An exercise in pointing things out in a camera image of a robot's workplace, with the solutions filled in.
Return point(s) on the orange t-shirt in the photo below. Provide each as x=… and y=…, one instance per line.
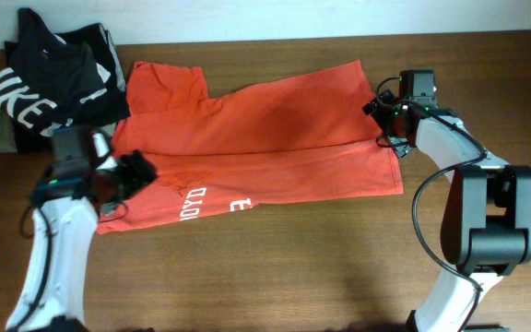
x=297, y=139

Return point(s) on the folded grey garment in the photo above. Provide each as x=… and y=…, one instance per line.
x=7, y=135

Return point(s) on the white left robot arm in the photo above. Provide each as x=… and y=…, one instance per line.
x=65, y=211

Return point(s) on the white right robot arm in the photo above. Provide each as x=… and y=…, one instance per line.
x=486, y=224

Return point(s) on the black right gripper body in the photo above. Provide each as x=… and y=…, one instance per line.
x=386, y=113

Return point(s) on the black t-shirt white letters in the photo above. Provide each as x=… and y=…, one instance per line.
x=55, y=80

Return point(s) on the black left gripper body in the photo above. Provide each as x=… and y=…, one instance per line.
x=121, y=180

